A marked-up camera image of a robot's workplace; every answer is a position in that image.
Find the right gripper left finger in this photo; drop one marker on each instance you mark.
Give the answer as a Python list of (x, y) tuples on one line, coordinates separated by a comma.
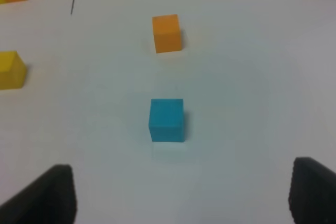
[(51, 198)]

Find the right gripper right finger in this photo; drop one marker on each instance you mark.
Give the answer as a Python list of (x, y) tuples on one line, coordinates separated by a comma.
[(312, 192)]

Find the yellow block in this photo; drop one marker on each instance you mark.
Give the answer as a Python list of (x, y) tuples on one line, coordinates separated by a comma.
[(13, 70)]

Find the blue block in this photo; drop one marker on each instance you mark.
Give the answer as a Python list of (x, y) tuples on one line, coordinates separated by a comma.
[(166, 120)]

